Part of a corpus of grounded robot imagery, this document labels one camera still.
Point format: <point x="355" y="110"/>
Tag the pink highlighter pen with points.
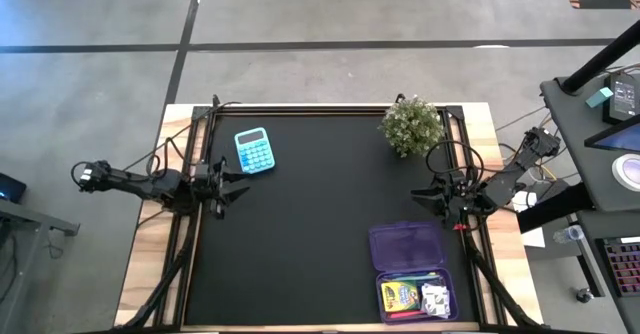
<point x="406" y="315"/>

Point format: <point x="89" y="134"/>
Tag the yellow green crayon box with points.
<point x="400" y="296"/>

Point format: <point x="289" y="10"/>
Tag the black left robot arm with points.
<point x="145" y="186"/>

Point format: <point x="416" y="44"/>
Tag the white round disc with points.
<point x="629" y="171"/>

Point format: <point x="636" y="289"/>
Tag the green potted plant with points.
<point x="412" y="126"/>

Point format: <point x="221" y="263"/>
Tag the teal flat tray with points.
<point x="255" y="150"/>

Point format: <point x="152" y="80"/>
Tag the black caster wheel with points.
<point x="583" y="294"/>

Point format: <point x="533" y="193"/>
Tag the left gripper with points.
<point x="207" y="191"/>

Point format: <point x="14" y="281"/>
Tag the grey side desk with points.
<point x="575" y="139"/>

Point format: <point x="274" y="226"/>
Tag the dark tablet screen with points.
<point x="617" y="139"/>

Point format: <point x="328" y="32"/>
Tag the small teal box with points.
<point x="599" y="97"/>

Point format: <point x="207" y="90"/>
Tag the dark electronic device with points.
<point x="10" y="188"/>

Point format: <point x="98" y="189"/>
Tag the wooden table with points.
<point x="150" y="254"/>

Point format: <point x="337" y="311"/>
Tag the grey metal desk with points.
<point x="30" y="224"/>

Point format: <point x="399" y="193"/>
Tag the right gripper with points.
<point x="459" y="199"/>

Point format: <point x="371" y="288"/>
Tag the black pole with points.
<point x="600" y="59"/>

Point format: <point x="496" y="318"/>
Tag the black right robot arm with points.
<point x="505" y="184"/>

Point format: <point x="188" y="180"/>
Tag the white paper sheet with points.
<point x="530" y="224"/>

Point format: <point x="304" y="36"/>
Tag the clear water bottle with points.
<point x="567" y="234"/>

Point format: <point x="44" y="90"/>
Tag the black backlit keyboard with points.
<point x="622" y="266"/>

